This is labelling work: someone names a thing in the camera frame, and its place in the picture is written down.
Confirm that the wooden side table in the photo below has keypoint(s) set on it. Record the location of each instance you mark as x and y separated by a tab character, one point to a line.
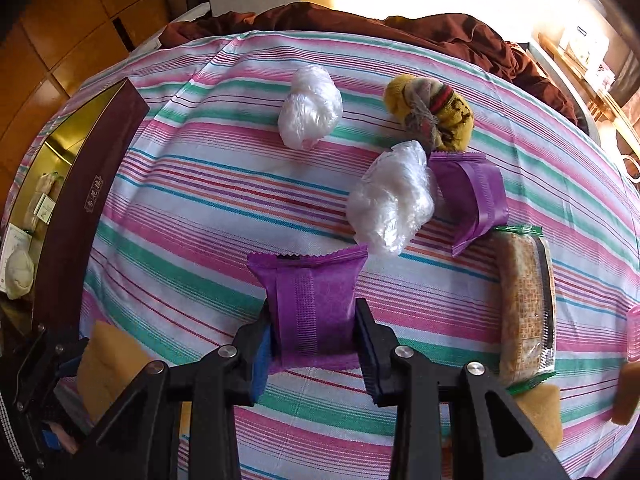
596	105

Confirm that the maroon brown blanket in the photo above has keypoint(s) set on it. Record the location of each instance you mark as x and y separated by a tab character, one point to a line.
455	34

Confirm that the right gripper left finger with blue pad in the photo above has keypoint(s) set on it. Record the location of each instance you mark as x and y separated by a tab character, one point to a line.
138	437

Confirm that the weidan cracker pack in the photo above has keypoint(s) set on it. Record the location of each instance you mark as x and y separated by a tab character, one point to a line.
43	187

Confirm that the yellow knitted sock bundle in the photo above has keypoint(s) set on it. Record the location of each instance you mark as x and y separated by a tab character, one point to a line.
431	112

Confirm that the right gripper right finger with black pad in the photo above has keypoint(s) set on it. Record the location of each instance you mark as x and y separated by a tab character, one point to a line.
491	438

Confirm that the wooden wardrobe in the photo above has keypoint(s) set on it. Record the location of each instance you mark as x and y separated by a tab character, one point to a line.
49	48

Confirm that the yellow sponge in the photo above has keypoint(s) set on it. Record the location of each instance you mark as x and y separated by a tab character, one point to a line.
542	406
111	360

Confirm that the white plastic bag bundle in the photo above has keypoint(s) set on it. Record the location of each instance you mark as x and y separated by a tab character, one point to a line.
312	109
393	200

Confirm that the gold metal tin box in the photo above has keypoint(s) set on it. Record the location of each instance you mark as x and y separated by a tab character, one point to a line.
86	148

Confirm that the striped pink green bedsheet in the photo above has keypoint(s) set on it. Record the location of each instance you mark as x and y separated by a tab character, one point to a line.
317	255

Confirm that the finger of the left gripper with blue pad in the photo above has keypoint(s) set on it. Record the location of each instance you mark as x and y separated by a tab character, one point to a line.
40	362

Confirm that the purple snack packet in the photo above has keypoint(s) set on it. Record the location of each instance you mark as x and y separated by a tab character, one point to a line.
473	190
312	306

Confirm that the white towel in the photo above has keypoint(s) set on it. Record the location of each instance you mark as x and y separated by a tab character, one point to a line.
20	273

